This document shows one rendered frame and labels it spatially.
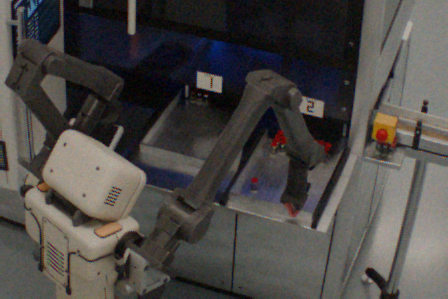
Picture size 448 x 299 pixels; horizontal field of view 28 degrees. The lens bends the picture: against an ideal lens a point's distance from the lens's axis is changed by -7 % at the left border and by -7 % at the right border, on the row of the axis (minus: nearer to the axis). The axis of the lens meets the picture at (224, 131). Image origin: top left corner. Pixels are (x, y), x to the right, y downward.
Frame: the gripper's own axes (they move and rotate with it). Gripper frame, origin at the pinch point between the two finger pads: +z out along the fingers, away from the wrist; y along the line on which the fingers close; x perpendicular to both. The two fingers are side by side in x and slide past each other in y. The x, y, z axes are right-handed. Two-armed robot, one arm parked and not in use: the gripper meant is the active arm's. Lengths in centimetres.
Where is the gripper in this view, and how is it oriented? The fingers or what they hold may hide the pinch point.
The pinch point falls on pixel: (293, 214)
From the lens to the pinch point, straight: 278.7
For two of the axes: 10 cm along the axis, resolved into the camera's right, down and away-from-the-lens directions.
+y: 3.5, -5.5, 7.6
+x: -9.3, -2.4, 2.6
